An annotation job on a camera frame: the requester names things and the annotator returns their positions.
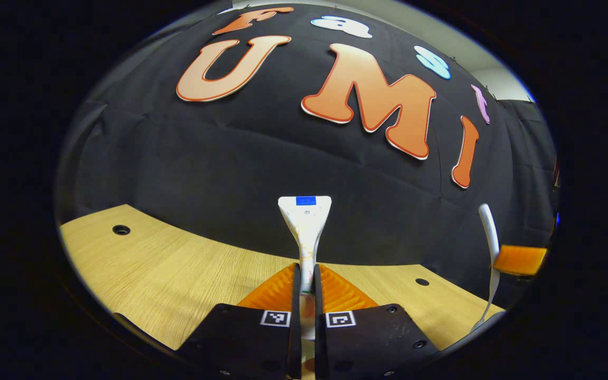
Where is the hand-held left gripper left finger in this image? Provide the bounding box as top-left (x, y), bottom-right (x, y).
top-left (176, 262), bottom-right (302, 380)

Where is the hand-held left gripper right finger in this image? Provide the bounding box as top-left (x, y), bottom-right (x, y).
top-left (313, 263), bottom-right (440, 380)

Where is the white toothbrush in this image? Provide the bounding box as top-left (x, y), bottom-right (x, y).
top-left (472, 203), bottom-right (501, 332)

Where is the white toothpaste tube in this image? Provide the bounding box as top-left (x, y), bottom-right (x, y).
top-left (278, 196), bottom-right (333, 373)

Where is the wooden desktop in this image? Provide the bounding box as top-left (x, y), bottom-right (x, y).
top-left (59, 204), bottom-right (506, 380)

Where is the black backdrop cloth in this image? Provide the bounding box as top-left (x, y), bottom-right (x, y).
top-left (56, 3), bottom-right (561, 309)

